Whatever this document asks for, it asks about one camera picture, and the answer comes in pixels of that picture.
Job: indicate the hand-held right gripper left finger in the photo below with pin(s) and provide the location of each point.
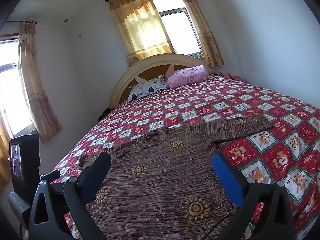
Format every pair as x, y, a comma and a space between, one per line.
96, 172

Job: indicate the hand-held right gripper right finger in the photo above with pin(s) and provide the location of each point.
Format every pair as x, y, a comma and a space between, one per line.
226, 177

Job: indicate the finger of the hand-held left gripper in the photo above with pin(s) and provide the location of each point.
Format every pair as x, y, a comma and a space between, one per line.
52, 176

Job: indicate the brown knit sweater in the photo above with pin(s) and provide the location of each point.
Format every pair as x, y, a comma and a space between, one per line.
155, 180

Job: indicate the orange side curtain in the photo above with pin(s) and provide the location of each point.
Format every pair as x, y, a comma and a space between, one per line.
3, 155

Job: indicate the dark cloth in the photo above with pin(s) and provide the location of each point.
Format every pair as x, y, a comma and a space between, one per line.
106, 114

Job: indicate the beige side curtain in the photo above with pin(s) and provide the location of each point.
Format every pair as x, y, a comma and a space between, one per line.
37, 92

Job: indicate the side window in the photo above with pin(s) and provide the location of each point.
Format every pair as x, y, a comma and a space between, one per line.
10, 92

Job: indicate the red checked bear-print bedspread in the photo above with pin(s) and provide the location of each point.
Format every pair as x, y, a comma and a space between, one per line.
275, 120

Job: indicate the white patterned pillow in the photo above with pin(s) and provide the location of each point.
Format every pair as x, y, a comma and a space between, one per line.
145, 90

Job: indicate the red ruffled cloth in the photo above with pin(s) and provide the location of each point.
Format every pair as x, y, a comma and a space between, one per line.
230, 76

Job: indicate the pink pillow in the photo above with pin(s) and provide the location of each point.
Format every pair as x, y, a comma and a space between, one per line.
187, 76

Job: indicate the cream arched headboard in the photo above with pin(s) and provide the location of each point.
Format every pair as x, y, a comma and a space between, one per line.
140, 67

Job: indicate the short black curtain rod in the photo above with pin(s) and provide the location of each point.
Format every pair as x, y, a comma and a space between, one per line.
22, 21

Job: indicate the narrow yellow curtain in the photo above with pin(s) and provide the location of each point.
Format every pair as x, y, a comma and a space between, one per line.
207, 42

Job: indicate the wide yellow curtain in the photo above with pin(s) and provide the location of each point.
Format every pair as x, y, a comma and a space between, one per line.
140, 25

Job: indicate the window behind headboard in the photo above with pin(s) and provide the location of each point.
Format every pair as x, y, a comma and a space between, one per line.
180, 30

